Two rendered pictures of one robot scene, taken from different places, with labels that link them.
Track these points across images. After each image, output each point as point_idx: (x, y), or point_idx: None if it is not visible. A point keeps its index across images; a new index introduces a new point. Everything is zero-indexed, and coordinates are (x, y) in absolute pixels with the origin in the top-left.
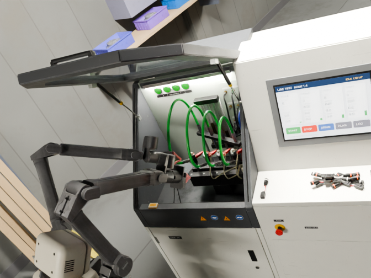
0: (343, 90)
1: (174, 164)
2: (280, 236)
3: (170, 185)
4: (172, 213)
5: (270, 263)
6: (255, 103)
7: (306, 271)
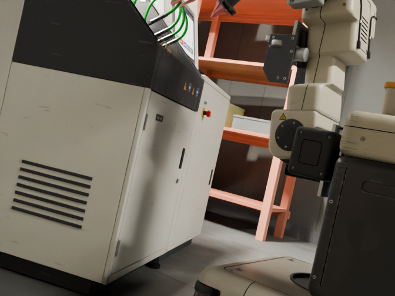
0: (188, 22)
1: (192, 2)
2: (199, 125)
3: (230, 6)
4: (176, 68)
5: (183, 171)
6: (168, 0)
7: (191, 182)
